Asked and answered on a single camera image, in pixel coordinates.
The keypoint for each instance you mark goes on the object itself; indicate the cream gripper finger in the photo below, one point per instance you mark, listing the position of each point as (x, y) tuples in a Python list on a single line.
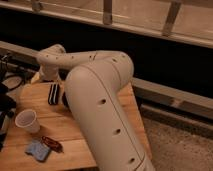
[(35, 78)]

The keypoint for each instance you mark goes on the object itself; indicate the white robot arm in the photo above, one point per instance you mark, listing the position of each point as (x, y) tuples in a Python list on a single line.
[(91, 86)]

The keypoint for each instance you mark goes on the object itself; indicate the dark blue bowl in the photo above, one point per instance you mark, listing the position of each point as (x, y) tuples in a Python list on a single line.
[(64, 100)]

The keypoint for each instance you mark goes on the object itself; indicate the white plastic cup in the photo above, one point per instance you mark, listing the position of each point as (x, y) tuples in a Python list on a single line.
[(27, 120)]

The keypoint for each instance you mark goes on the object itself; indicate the wooden board table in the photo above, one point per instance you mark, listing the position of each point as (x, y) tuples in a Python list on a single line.
[(57, 123)]

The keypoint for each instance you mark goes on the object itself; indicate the red brown small tool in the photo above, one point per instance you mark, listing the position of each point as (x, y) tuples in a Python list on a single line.
[(52, 144)]

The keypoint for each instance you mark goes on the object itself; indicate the metal window rail frame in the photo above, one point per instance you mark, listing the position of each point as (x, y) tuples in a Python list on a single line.
[(187, 21)]

